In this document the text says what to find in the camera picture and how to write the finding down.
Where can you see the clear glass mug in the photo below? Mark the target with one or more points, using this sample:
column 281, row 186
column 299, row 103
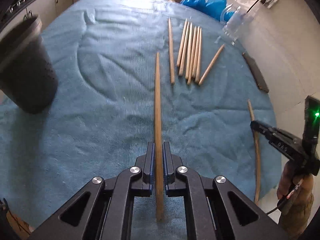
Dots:
column 235, row 19

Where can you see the wooden chopstick single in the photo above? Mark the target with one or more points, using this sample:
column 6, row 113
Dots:
column 171, row 53

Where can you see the dark wooden chopstick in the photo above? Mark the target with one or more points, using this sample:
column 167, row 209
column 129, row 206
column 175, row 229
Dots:
column 257, row 166

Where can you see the wooden chopstick bundle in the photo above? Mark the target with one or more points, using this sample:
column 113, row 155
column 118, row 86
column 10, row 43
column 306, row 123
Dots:
column 184, row 50
column 192, row 56
column 181, row 43
column 196, row 52
column 189, row 45
column 198, row 66

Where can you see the gloved right hand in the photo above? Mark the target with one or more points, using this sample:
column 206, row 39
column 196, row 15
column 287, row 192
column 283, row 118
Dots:
column 295, row 221

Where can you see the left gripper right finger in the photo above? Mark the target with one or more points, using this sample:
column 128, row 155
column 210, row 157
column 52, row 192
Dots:
column 214, row 207

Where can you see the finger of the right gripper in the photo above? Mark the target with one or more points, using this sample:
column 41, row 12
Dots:
column 265, row 131

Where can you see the blue plastic bag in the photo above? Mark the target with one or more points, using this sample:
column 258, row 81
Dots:
column 212, row 8

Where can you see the long wooden chopstick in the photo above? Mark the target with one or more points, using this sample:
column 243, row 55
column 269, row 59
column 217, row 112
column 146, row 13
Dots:
column 159, row 180

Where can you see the blue towel table cloth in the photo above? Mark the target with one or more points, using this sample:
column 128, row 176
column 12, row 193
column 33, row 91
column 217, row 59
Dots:
column 101, row 120

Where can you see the wooden chopstick angled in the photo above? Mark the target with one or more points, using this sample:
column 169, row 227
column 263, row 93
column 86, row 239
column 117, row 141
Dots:
column 210, row 66

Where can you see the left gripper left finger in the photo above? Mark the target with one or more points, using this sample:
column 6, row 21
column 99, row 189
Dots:
column 103, row 208

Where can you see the black smartphone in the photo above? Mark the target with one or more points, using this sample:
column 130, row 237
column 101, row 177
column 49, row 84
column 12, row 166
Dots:
column 257, row 74

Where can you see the black utensil holder cup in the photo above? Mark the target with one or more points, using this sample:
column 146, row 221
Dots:
column 27, row 75

